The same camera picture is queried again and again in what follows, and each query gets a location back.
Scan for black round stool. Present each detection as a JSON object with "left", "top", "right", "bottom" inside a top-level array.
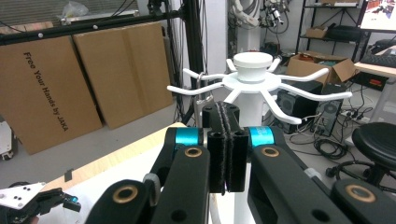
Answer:
[{"left": 325, "top": 121, "right": 396, "bottom": 195}]

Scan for clear plastic bag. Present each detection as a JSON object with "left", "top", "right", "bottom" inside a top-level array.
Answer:
[{"left": 61, "top": 0, "right": 91, "bottom": 20}]

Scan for wooden desk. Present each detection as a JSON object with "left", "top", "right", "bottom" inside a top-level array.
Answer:
[{"left": 354, "top": 46, "right": 396, "bottom": 124}]

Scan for black shelf rack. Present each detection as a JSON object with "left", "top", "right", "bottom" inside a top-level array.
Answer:
[{"left": 297, "top": 0, "right": 373, "bottom": 63}]

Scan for white wheeled cabinet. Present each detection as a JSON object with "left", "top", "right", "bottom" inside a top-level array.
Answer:
[{"left": 0, "top": 116, "right": 19, "bottom": 161}]

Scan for black cable coil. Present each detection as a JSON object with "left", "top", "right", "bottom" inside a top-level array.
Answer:
[{"left": 313, "top": 138, "right": 348, "bottom": 161}]

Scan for monitor screen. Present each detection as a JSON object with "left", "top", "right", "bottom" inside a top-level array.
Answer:
[{"left": 360, "top": 0, "right": 396, "bottom": 32}]

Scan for small cardboard box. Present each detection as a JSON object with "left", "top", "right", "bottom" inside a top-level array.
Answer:
[{"left": 305, "top": 26, "right": 329, "bottom": 39}]

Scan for open cardboard box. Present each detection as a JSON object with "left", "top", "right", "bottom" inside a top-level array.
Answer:
[{"left": 286, "top": 50, "right": 357, "bottom": 86}]

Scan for large cardboard sheets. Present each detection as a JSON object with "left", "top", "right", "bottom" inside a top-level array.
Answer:
[{"left": 0, "top": 0, "right": 208, "bottom": 125}]

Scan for plain cardboard sheet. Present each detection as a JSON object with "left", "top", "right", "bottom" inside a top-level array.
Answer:
[{"left": 73, "top": 21, "right": 175, "bottom": 130}]

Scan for black keyboard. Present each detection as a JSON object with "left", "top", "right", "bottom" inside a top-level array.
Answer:
[{"left": 360, "top": 50, "right": 396, "bottom": 69}]

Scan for black computer tower green label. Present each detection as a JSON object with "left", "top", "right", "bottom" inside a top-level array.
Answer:
[{"left": 276, "top": 79, "right": 325, "bottom": 135}]

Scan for white utensil rack stand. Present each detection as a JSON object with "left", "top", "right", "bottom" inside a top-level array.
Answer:
[{"left": 166, "top": 51, "right": 353, "bottom": 224}]

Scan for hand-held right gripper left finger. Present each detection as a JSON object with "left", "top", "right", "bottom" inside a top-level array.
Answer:
[{"left": 174, "top": 101, "right": 231, "bottom": 194}]

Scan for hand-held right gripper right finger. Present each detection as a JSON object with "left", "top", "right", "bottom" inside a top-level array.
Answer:
[{"left": 223, "top": 103, "right": 277, "bottom": 192}]

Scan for white grid mat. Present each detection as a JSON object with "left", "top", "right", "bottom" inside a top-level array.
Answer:
[{"left": 38, "top": 143, "right": 250, "bottom": 224}]

